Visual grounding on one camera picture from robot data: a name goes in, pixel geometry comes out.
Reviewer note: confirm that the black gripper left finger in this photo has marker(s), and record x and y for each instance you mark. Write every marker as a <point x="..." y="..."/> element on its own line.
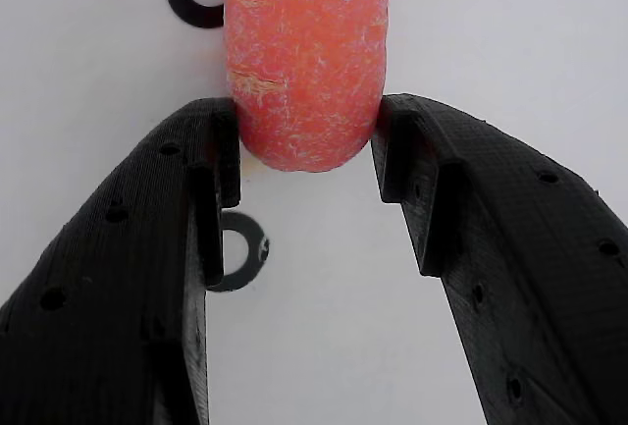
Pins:
<point x="108" y="297"/>

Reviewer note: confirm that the orange baby carrot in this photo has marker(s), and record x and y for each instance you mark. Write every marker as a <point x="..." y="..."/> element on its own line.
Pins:
<point x="304" y="52"/>

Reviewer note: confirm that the white paper sheet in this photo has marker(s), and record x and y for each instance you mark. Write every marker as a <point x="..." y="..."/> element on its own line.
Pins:
<point x="490" y="27"/>

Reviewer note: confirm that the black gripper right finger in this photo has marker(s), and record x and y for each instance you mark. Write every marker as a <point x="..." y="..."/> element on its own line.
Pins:
<point x="530" y="273"/>

